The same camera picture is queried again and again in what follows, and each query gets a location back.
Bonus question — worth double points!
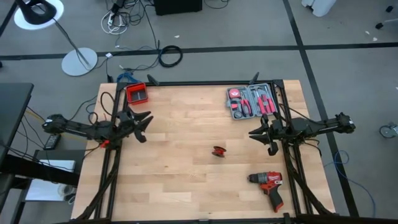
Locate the black coiled floor cable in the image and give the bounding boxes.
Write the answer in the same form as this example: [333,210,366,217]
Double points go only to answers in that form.
[157,44,183,68]

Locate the black desk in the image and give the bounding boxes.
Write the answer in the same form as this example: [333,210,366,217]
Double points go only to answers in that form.
[0,82,34,162]

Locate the floor lamp with round base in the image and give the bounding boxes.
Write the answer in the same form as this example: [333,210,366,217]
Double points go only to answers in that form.
[14,0,99,77]

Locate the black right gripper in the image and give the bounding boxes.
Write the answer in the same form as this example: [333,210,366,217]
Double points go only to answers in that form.
[248,114,285,156]

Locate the long blue floor cable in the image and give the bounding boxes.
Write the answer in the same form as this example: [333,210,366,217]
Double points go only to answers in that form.
[323,150,377,218]

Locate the red handled pliers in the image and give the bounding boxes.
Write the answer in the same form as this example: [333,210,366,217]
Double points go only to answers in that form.
[239,98,253,118]

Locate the white plastic object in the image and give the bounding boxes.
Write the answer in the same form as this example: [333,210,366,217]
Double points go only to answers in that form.
[300,0,338,17]

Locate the black left camera cable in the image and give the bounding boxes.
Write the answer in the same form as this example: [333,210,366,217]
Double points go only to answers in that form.
[87,91,116,126]

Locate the blue coiled cable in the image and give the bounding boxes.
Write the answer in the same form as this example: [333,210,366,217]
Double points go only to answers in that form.
[116,71,135,84]

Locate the black power adapter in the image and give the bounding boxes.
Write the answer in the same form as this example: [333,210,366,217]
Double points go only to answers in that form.
[42,133,62,151]

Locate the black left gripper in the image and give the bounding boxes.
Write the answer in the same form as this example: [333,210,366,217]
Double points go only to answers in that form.
[116,107,155,144]

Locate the grey tool case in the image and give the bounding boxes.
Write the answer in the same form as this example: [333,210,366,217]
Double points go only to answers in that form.
[225,82,278,120]

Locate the black frame bracket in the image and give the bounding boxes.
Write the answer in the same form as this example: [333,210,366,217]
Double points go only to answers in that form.
[248,71,261,85]
[146,73,160,86]

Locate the black box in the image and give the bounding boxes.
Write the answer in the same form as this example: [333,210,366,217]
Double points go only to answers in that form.
[154,0,203,16]

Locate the red cordless drill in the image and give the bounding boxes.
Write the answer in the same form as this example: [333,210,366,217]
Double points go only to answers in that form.
[247,171,285,213]

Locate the black camera cable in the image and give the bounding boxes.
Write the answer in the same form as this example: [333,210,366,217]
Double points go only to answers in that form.
[87,91,116,126]
[277,102,312,125]

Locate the white power strip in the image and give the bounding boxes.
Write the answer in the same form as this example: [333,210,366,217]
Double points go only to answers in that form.
[101,9,129,35]

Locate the white paper sheet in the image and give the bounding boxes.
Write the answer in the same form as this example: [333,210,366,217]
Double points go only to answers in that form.
[39,159,76,174]

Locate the grey caster wheel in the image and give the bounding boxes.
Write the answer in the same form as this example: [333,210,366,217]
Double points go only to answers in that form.
[379,122,398,139]

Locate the red square plastic bin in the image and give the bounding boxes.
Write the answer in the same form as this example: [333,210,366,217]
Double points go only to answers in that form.
[125,82,149,106]

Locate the black right camera cable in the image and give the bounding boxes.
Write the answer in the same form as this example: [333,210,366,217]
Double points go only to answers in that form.
[277,102,312,125]

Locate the black side shelf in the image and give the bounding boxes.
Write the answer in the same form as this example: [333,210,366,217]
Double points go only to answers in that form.
[0,149,86,224]

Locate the yellow floor cable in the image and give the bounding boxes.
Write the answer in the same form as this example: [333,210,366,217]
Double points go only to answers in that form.
[24,109,90,144]

